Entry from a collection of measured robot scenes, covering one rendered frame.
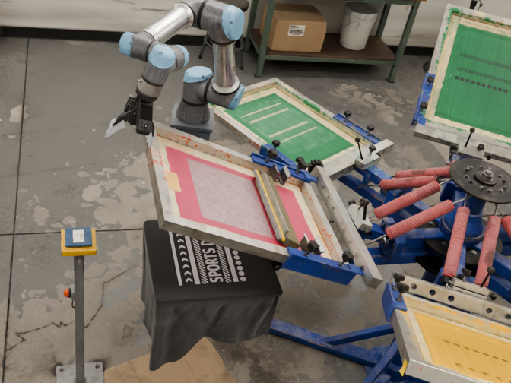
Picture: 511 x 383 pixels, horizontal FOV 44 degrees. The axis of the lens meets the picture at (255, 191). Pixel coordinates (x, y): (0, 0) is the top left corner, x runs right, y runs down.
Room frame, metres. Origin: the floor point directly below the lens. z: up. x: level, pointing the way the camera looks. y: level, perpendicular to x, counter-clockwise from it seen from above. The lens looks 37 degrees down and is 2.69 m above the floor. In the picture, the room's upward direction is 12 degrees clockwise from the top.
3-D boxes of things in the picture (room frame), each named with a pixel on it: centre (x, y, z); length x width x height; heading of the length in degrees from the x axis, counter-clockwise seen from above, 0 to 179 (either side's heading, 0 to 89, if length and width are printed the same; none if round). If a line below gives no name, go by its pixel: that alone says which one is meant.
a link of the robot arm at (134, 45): (2.05, 0.42, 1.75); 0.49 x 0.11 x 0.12; 166
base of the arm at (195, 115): (2.39, 0.34, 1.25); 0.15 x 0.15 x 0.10
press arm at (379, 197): (2.59, -0.44, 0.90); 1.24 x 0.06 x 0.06; 51
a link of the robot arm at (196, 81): (2.39, 0.34, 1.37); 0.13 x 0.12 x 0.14; 76
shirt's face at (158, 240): (1.80, 0.12, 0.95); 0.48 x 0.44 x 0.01; 111
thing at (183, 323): (1.61, 0.04, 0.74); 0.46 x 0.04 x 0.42; 111
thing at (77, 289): (1.73, 0.63, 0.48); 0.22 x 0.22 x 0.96; 21
